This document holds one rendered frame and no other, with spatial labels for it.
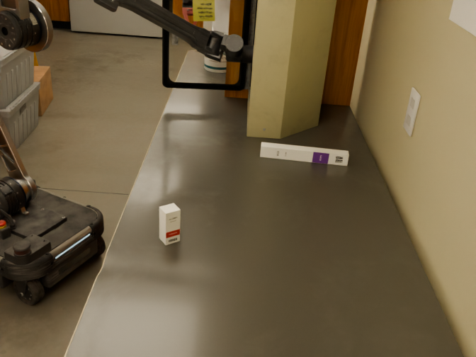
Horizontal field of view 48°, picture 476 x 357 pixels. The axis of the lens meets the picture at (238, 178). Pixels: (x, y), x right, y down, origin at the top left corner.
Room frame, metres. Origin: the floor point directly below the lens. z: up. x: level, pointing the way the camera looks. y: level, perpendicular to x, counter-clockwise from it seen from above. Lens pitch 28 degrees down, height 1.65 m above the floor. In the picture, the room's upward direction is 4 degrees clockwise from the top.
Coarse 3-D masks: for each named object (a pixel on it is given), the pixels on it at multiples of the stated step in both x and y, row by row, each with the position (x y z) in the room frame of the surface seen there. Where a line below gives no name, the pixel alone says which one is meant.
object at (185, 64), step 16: (176, 0) 1.90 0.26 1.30; (192, 0) 1.90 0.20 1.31; (208, 0) 1.91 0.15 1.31; (224, 0) 1.91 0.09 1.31; (240, 0) 1.92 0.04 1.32; (192, 16) 1.90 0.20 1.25; (208, 16) 1.91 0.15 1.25; (224, 16) 1.91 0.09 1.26; (240, 16) 1.92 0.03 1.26; (224, 32) 1.92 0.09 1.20; (240, 32) 1.92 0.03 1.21; (176, 48) 1.90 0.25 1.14; (192, 48) 1.90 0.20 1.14; (176, 64) 1.90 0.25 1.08; (192, 64) 1.90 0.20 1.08; (208, 64) 1.91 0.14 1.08; (224, 64) 1.92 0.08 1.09; (176, 80) 1.90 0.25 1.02; (192, 80) 1.90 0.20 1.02; (208, 80) 1.91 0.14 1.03; (224, 80) 1.92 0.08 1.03
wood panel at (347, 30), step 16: (336, 0) 1.99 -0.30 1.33; (352, 0) 1.99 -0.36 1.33; (336, 16) 1.99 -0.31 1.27; (352, 16) 1.99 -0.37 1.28; (336, 32) 1.99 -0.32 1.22; (352, 32) 1.99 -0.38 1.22; (336, 48) 1.99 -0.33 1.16; (352, 48) 1.99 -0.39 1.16; (336, 64) 1.99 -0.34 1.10; (352, 64) 1.99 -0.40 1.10; (336, 80) 1.99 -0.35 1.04; (352, 80) 1.99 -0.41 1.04; (240, 96) 1.99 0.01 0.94; (336, 96) 1.99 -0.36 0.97
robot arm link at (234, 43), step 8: (216, 32) 1.77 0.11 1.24; (224, 40) 1.67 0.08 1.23; (232, 40) 1.67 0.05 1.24; (240, 40) 1.68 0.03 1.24; (224, 48) 1.69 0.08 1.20; (232, 48) 1.66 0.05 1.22; (240, 48) 1.66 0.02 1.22; (208, 56) 1.74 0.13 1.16; (216, 56) 1.73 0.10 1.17; (232, 56) 1.69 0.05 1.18
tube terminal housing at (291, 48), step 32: (288, 0) 1.62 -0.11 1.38; (320, 0) 1.70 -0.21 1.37; (256, 32) 1.62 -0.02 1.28; (288, 32) 1.62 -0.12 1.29; (320, 32) 1.72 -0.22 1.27; (256, 64) 1.62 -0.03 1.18; (288, 64) 1.62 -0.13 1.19; (320, 64) 1.73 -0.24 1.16; (256, 96) 1.62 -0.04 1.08; (288, 96) 1.63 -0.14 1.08; (320, 96) 1.75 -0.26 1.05; (256, 128) 1.62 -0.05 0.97; (288, 128) 1.65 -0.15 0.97
